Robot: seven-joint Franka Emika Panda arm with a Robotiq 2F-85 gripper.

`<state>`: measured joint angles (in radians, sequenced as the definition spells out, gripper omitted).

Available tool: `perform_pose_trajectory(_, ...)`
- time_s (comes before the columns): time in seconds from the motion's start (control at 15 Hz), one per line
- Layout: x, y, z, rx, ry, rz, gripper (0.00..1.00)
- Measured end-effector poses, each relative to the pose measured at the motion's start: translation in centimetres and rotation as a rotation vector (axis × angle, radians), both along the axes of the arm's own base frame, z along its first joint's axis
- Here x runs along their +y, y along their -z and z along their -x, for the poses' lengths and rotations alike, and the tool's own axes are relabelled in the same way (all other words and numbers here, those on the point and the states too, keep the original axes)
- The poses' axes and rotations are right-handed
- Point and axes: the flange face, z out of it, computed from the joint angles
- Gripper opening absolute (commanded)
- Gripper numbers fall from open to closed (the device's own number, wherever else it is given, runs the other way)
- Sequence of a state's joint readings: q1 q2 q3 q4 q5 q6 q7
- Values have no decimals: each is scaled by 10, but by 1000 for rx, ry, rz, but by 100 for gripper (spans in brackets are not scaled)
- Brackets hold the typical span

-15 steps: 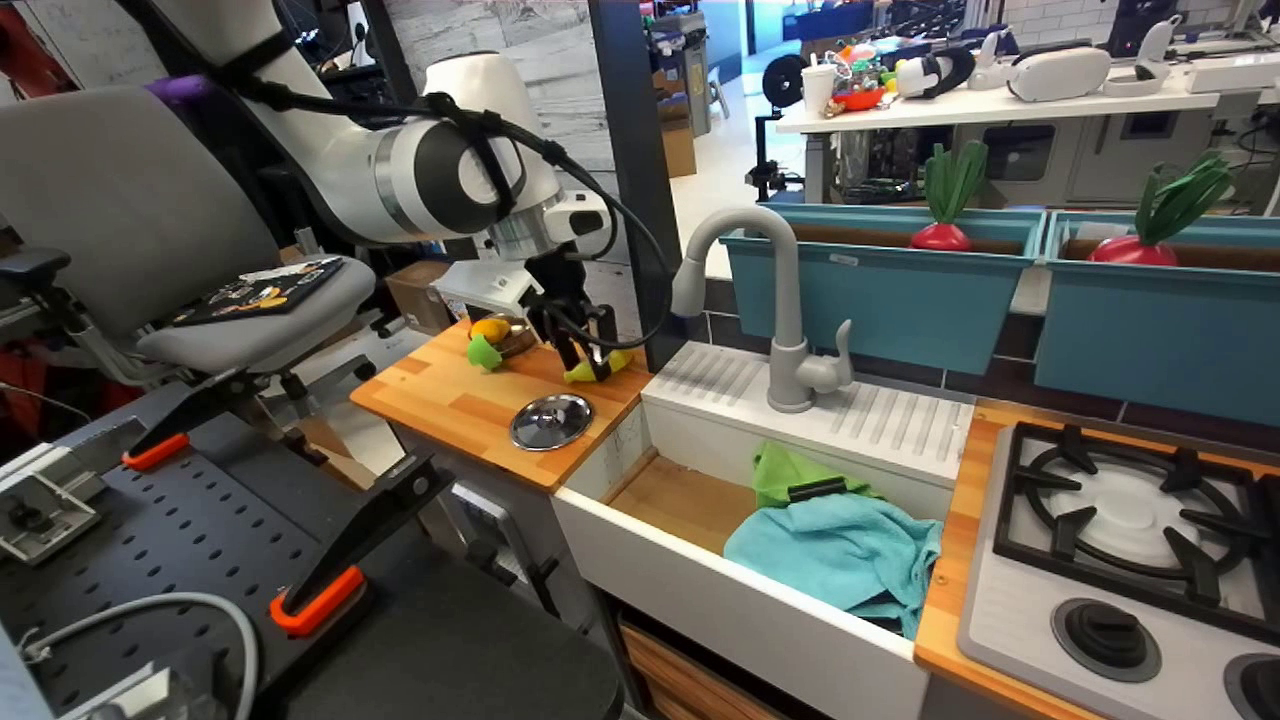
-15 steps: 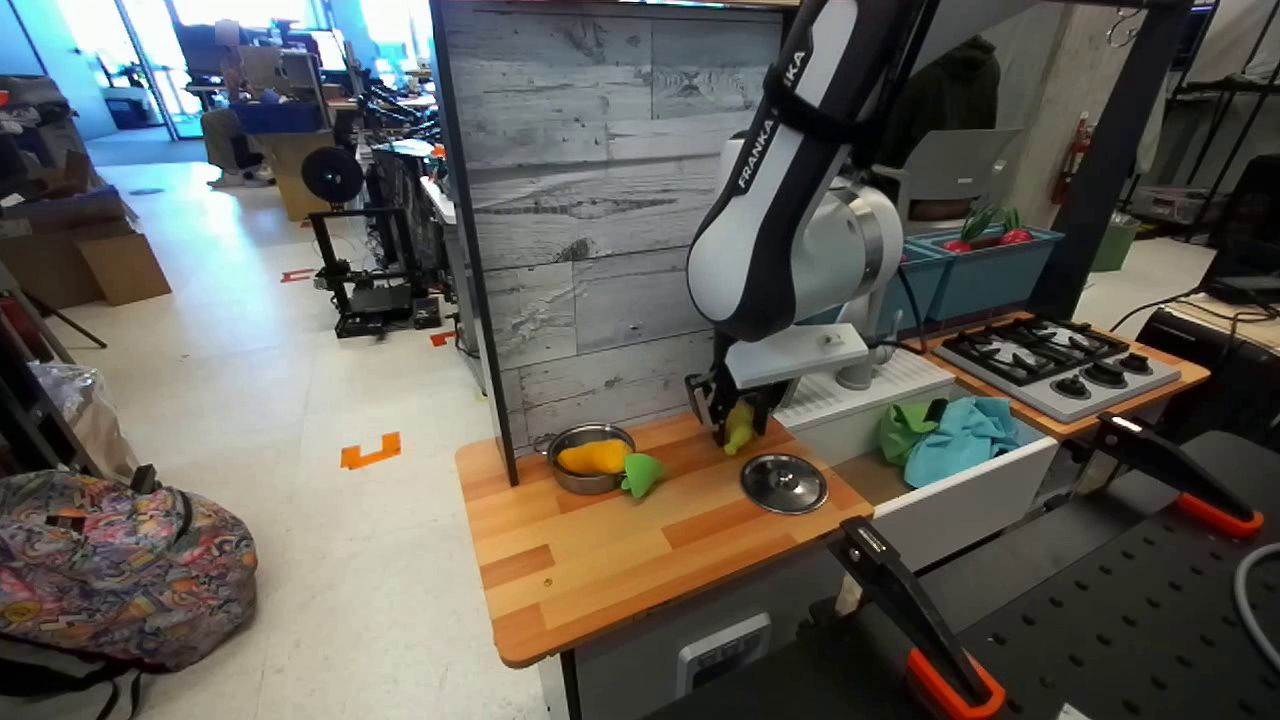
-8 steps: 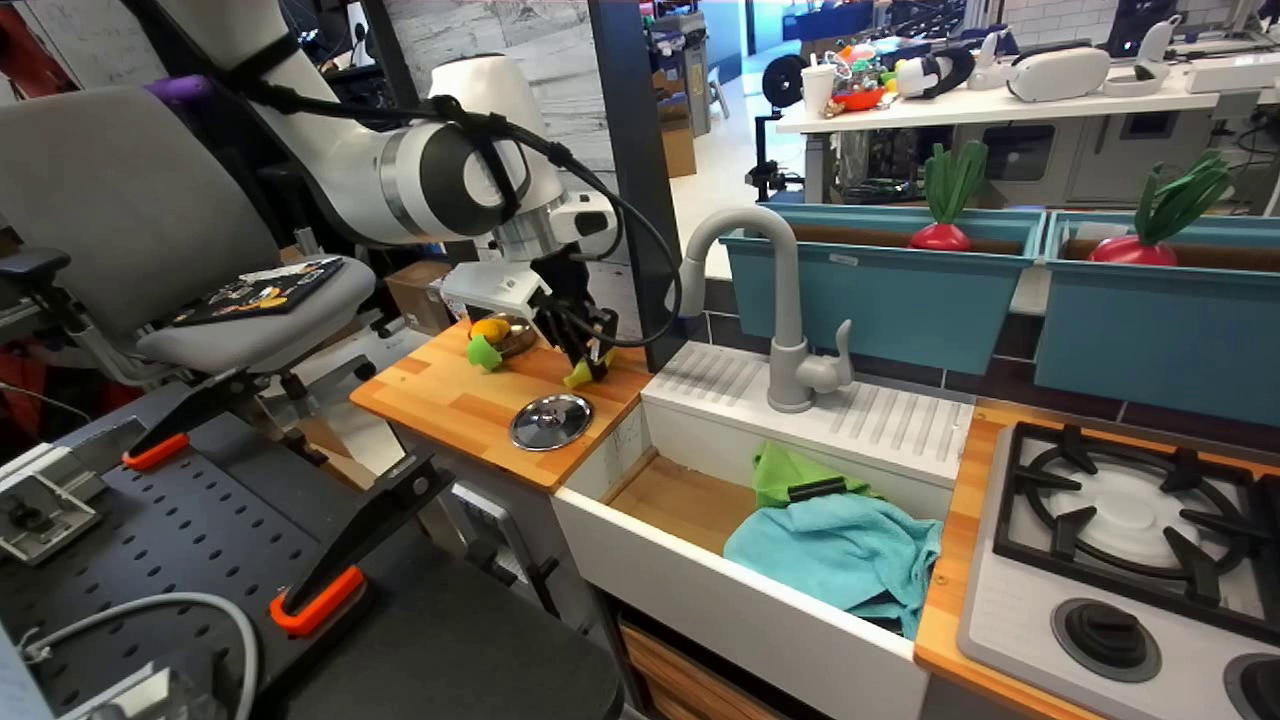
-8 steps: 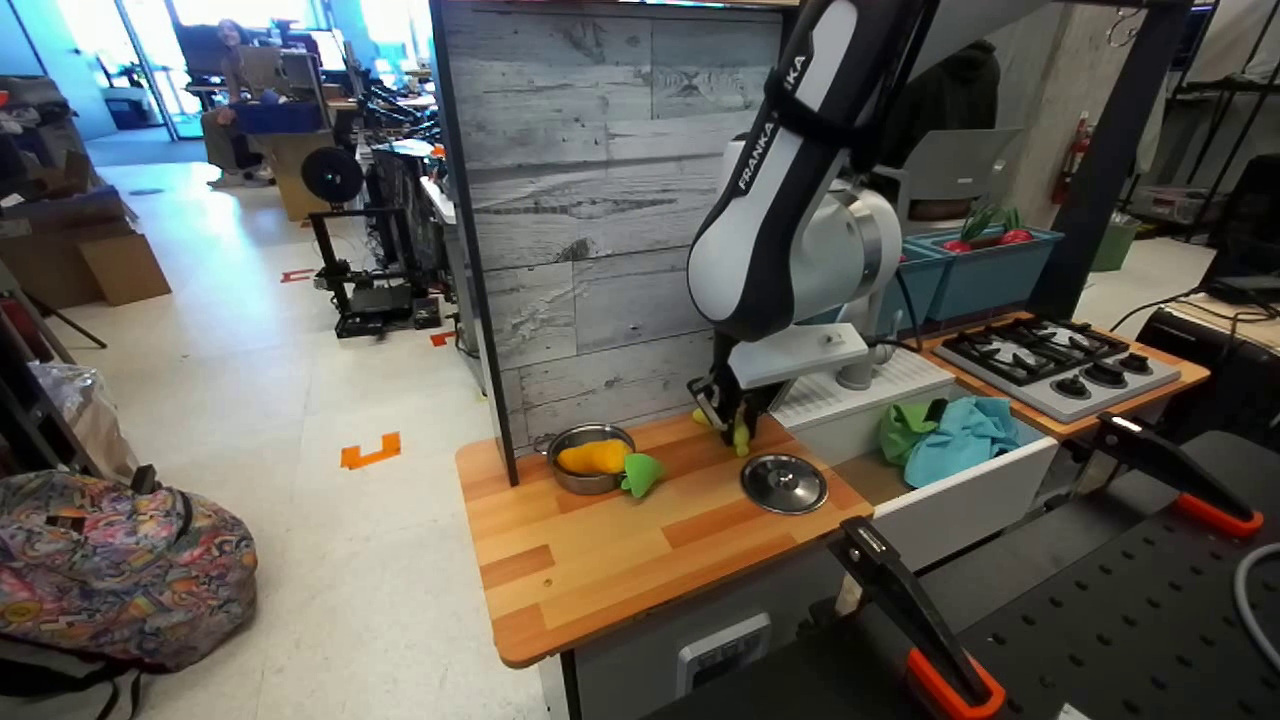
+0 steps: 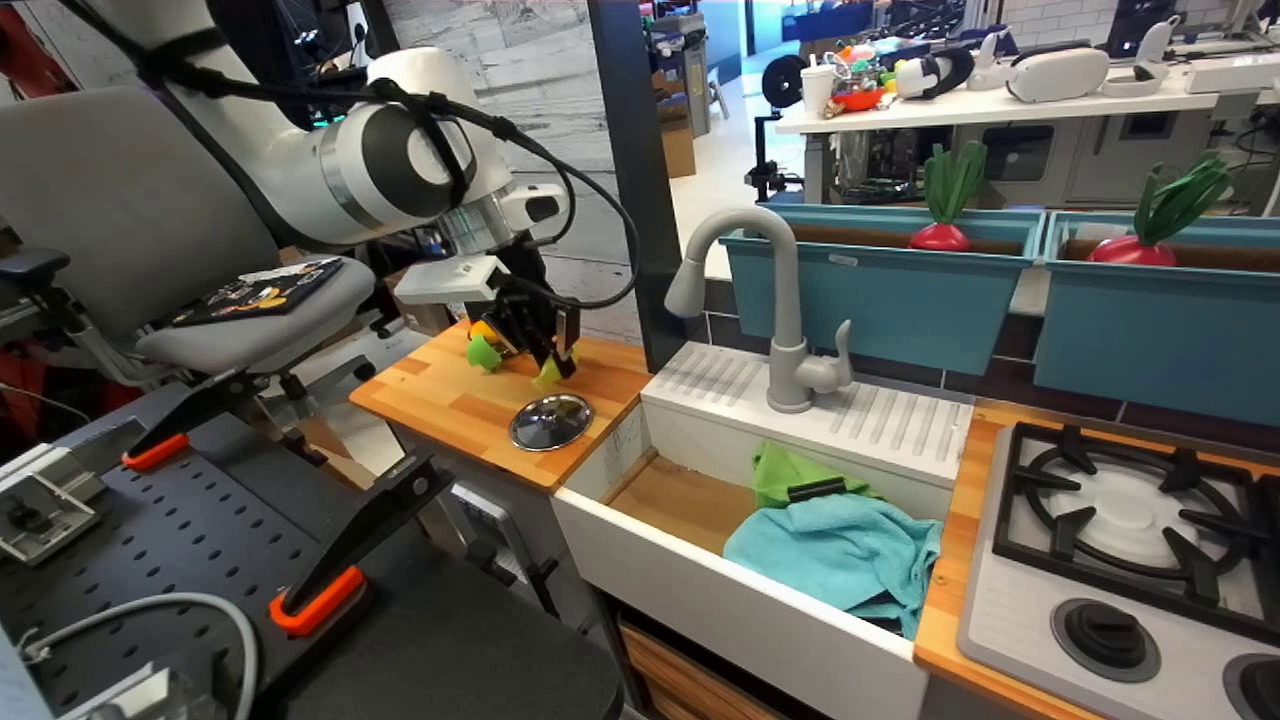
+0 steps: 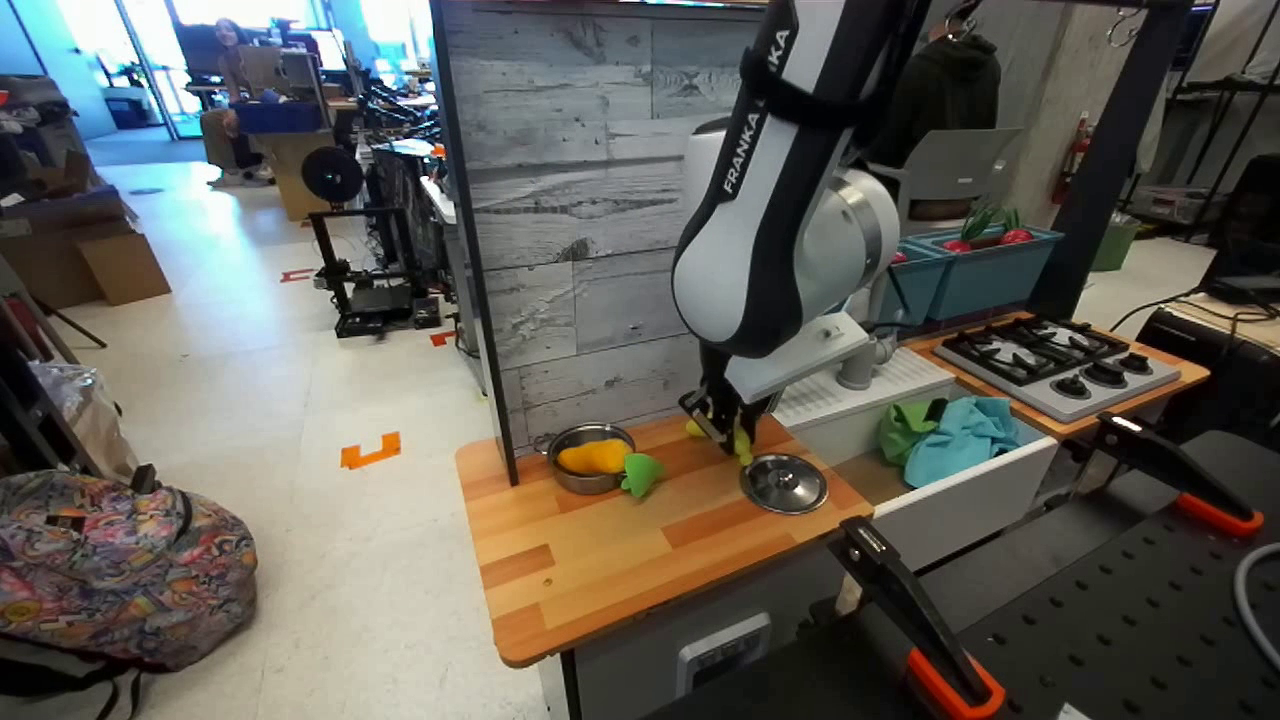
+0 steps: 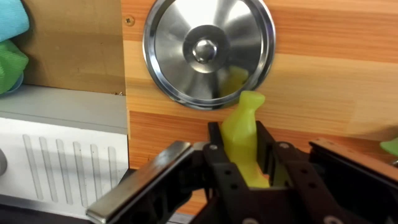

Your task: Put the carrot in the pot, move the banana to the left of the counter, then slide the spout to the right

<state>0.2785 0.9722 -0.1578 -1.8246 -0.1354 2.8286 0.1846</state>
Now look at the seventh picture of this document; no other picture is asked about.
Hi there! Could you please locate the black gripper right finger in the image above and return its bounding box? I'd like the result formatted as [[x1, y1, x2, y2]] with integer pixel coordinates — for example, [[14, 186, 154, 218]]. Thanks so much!
[[253, 120, 398, 224]]

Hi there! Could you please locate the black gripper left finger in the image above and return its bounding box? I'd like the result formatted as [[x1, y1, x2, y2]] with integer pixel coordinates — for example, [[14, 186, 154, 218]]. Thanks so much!
[[84, 121, 250, 224]]

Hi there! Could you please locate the yellow toy banana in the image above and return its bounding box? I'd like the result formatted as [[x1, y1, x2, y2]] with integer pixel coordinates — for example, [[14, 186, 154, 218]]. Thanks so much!
[[218, 90, 291, 191]]

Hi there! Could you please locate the wooden toy kitchen counter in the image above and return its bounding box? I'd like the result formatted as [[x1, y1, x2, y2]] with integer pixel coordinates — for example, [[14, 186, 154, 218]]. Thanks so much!
[[119, 0, 398, 217]]

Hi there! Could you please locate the round steel pot lid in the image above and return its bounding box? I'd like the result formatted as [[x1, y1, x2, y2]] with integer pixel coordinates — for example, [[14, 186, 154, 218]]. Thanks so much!
[[141, 0, 277, 111]]

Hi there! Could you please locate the white toy sink basin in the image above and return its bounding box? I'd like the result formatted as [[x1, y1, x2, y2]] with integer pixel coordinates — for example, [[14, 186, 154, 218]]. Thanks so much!
[[0, 0, 130, 219]]

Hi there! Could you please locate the green cloth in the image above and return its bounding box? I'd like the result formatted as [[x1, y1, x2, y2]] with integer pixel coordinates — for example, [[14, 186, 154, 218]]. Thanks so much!
[[0, 40, 29, 97]]

